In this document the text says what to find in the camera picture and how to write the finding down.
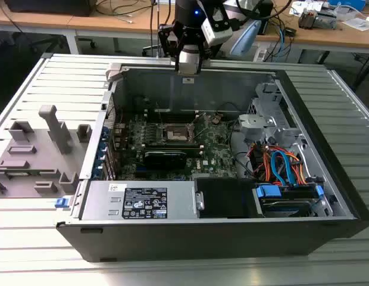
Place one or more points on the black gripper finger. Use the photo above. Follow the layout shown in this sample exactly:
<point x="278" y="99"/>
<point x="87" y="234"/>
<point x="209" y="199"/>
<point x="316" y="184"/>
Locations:
<point x="204" y="53"/>
<point x="168" y="38"/>

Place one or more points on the silver CPU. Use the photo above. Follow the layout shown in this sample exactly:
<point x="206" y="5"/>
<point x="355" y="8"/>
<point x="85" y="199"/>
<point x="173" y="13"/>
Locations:
<point x="189" y="64"/>

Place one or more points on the thin metal locking lever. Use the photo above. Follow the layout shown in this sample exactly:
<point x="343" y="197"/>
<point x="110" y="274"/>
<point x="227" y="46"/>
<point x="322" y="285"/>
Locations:
<point x="198" y="119"/>
<point x="159" y="113"/>

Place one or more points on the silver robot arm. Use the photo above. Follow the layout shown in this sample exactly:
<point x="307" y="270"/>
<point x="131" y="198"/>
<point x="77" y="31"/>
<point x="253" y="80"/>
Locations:
<point x="244" y="38"/>

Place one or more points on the CPU socket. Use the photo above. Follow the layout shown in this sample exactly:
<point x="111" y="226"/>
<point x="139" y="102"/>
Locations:
<point x="175" y="134"/>

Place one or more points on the CPU cooler heat sink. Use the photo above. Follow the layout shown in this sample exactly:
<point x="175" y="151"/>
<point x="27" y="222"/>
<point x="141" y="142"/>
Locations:
<point x="308" y="19"/>

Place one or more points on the white power strip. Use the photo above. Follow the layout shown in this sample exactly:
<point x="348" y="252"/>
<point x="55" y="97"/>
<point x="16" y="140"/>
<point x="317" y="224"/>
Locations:
<point x="260" y="55"/>

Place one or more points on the black box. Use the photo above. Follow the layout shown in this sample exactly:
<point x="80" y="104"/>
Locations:
<point x="265" y="18"/>

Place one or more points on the silver metal drive cage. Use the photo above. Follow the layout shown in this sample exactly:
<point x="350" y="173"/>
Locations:
<point x="262" y="125"/>

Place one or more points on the green motherboard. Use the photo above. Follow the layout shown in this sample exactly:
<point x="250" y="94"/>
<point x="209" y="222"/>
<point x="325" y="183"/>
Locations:
<point x="215" y="149"/>

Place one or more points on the green RAM stick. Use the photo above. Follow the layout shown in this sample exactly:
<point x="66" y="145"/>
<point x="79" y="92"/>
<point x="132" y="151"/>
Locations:
<point x="172" y="148"/>
<point x="21" y="173"/>

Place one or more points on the white printed papers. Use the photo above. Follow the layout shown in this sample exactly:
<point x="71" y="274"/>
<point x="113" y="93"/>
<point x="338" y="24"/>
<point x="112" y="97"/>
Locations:
<point x="303" y="7"/>

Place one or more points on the black graphics card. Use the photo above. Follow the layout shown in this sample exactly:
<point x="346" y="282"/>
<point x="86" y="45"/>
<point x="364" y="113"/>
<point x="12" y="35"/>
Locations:
<point x="165" y="161"/>

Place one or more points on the wooden desk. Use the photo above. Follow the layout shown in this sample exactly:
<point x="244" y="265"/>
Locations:
<point x="321" y="37"/>
<point x="38" y="21"/>

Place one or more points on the black monitor base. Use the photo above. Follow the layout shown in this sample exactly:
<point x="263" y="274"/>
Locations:
<point x="47" y="7"/>

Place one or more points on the grey metal device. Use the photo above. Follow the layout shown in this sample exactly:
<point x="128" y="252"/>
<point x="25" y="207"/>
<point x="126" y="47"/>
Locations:
<point x="327" y="21"/>

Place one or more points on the blue board connector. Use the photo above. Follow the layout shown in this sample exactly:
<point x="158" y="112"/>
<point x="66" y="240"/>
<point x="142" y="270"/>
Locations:
<point x="142" y="171"/>

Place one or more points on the black plastic shroud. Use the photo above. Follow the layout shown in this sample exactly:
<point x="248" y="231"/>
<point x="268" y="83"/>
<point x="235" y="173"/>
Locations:
<point x="223" y="198"/>

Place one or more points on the hard disk blue carrier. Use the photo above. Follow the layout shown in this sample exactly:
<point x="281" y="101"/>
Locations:
<point x="269" y="190"/>

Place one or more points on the blue box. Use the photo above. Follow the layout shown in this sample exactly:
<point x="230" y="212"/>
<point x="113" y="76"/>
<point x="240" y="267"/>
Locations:
<point x="348" y="3"/>

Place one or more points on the white paper sheet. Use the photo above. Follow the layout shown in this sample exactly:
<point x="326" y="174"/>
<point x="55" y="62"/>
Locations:
<point x="358" y="24"/>

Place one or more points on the grey parts rack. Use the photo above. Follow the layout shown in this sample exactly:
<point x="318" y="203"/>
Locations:
<point x="38" y="161"/>

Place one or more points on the grey power supply unit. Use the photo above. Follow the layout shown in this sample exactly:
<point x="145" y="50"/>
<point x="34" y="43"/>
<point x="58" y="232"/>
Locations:
<point x="95" y="202"/>

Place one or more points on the blue case latch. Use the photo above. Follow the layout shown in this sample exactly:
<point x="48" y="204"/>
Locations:
<point x="61" y="203"/>

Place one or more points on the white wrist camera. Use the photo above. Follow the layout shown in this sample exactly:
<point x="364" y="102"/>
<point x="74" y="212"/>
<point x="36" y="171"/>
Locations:
<point x="217" y="25"/>

